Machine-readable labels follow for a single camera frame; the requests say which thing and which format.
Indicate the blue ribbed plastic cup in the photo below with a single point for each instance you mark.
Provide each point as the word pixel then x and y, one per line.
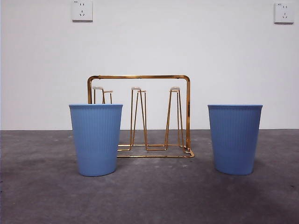
pixel 95 140
pixel 234 140

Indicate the white wall socket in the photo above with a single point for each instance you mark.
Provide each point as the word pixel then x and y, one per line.
pixel 81 11
pixel 283 12

